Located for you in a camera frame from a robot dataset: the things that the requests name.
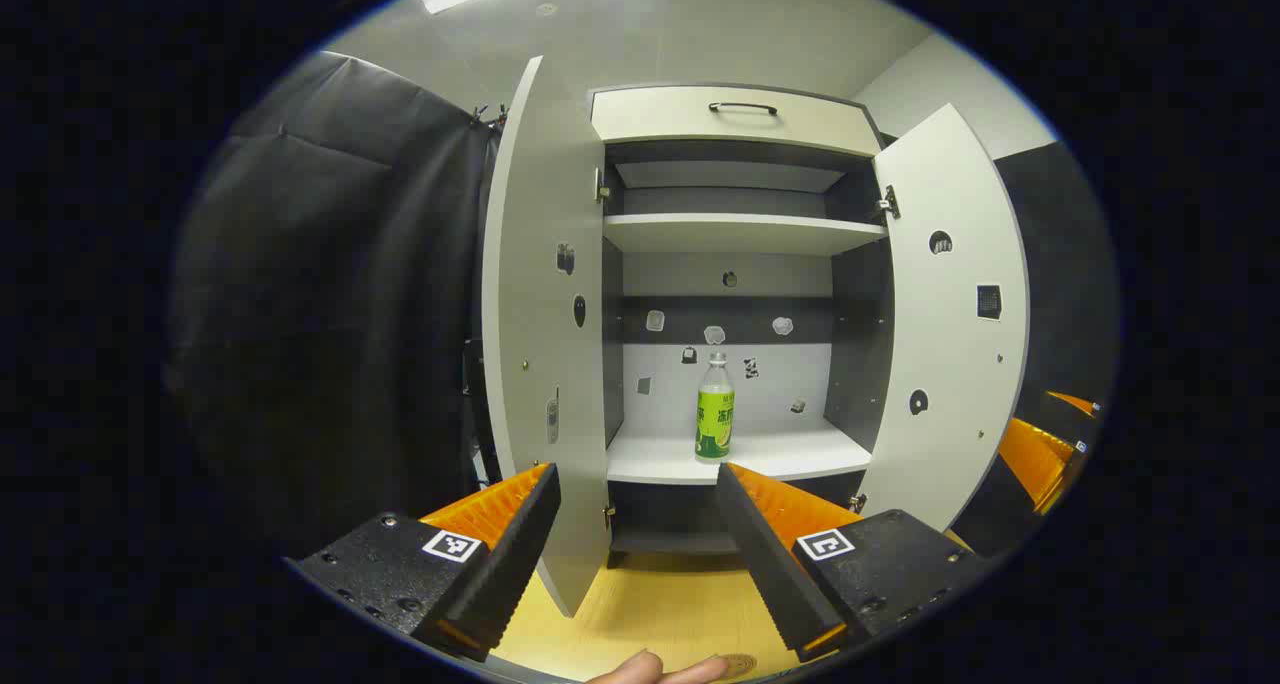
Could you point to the white and grey cabinet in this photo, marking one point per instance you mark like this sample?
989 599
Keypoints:
670 264

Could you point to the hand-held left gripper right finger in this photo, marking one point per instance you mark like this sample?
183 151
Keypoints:
765 554

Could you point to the white cabinet drawer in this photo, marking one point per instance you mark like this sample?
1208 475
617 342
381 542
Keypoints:
680 119

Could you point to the black backdrop cloth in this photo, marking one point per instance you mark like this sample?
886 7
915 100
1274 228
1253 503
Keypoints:
330 314

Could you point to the white cabinet door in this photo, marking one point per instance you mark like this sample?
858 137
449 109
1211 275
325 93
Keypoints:
950 344
535 264

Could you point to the white cabinet shelf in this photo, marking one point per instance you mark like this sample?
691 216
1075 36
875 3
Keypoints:
730 232

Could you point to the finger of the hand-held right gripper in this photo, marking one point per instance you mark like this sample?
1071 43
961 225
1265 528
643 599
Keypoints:
1030 459
1070 406

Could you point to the round wooden coaster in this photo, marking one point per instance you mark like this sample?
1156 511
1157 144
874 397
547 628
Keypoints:
738 666

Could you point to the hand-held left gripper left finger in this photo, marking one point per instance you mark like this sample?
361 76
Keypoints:
515 554

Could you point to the green label bottle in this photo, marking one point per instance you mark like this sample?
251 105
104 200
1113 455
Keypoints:
714 419

